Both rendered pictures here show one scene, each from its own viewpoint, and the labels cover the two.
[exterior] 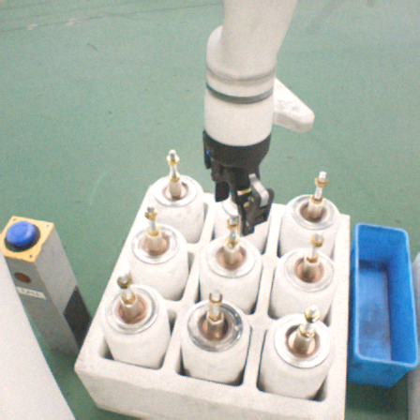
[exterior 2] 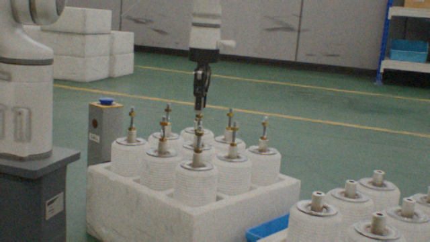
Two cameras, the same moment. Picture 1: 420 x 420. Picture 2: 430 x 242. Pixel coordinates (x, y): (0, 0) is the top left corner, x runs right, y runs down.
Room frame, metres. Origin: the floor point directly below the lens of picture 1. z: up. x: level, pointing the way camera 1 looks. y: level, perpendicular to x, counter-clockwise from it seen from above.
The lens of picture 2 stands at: (-0.66, -0.70, 0.58)
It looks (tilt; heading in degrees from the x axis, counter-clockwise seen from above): 12 degrees down; 30
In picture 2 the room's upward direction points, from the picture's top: 5 degrees clockwise
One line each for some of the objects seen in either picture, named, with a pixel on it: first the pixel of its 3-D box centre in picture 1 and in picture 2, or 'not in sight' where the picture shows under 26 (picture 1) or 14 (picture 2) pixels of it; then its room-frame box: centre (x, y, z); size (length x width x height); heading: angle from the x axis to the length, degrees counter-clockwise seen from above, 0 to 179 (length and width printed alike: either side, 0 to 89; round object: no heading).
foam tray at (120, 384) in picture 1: (227, 310); (193, 206); (0.40, -0.03, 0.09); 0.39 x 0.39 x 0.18; 78
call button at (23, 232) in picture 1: (21, 234); (106, 101); (0.39, 0.27, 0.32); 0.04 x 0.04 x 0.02
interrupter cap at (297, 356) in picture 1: (302, 342); (197, 165); (0.26, -0.12, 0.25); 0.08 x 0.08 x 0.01
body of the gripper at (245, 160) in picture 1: (236, 152); (203, 64); (0.40, -0.03, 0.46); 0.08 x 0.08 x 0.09
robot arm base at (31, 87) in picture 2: not in sight; (26, 109); (-0.04, 0.06, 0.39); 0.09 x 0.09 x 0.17; 13
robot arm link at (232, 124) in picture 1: (254, 97); (213, 35); (0.41, -0.05, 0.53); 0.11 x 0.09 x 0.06; 116
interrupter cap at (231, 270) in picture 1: (231, 257); (197, 146); (0.40, -0.03, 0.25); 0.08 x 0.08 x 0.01
